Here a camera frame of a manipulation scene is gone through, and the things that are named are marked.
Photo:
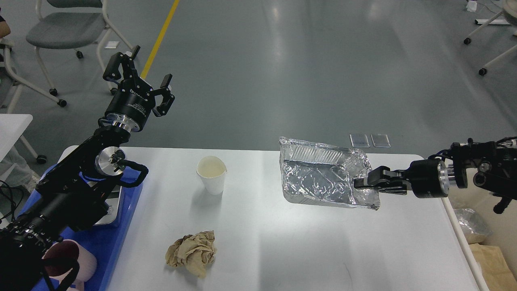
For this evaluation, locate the aluminium foil container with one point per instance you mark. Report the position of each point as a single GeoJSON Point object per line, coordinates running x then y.
{"type": "Point", "coordinates": [320, 174]}

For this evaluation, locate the pink mug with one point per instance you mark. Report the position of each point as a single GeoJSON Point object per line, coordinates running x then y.
{"type": "Point", "coordinates": [87, 258]}

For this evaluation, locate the grey office chair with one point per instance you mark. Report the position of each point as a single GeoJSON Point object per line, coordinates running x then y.
{"type": "Point", "coordinates": [71, 30]}

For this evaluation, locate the brown paper in bin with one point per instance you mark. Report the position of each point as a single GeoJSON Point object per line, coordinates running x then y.
{"type": "Point", "coordinates": [495, 270]}

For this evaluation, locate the white plastic bin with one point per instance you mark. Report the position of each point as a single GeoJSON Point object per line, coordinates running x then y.
{"type": "Point", "coordinates": [487, 239]}

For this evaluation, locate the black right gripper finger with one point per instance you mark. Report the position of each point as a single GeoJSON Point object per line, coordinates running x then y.
{"type": "Point", "coordinates": [384, 180]}

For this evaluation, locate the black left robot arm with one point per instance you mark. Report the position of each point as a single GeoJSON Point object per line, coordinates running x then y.
{"type": "Point", "coordinates": [101, 153]}

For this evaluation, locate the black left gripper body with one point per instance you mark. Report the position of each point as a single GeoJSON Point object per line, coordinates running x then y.
{"type": "Point", "coordinates": [132, 102]}

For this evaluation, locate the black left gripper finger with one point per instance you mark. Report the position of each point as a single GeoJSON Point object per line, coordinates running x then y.
{"type": "Point", "coordinates": [121, 69]}
{"type": "Point", "coordinates": [165, 92]}

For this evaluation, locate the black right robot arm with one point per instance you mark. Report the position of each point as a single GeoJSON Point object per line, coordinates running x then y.
{"type": "Point", "coordinates": [495, 163]}

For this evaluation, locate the clear floor plate left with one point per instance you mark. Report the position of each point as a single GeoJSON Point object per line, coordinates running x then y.
{"type": "Point", "coordinates": [360, 140]}

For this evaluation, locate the clear floor plate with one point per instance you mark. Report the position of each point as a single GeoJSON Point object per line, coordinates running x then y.
{"type": "Point", "coordinates": [380, 140]}
{"type": "Point", "coordinates": [360, 140]}

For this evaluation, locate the stainless steel rectangular tray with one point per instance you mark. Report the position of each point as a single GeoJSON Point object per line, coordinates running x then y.
{"type": "Point", "coordinates": [114, 202]}

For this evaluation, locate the brown paper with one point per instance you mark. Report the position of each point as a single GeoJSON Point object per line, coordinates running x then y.
{"type": "Point", "coordinates": [194, 252]}
{"type": "Point", "coordinates": [495, 270]}

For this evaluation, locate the person in white clothes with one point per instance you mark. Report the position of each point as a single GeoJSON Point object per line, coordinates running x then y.
{"type": "Point", "coordinates": [14, 167]}

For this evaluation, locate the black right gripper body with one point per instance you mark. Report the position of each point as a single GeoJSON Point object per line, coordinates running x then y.
{"type": "Point", "coordinates": [428, 178]}

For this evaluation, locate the blue plastic tray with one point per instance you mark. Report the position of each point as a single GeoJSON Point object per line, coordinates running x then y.
{"type": "Point", "coordinates": [109, 242]}

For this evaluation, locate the white paper cup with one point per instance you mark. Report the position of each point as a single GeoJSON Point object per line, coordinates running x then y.
{"type": "Point", "coordinates": [212, 171]}

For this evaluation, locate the white side table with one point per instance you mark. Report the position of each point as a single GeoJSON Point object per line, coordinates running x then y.
{"type": "Point", "coordinates": [12, 127]}

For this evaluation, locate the clear floor plate right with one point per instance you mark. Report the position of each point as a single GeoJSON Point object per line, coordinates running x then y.
{"type": "Point", "coordinates": [380, 140]}

